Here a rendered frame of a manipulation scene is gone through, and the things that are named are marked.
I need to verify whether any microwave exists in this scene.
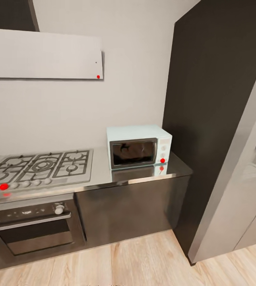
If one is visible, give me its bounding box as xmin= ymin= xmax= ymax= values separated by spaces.
xmin=106 ymin=124 xmax=172 ymax=169

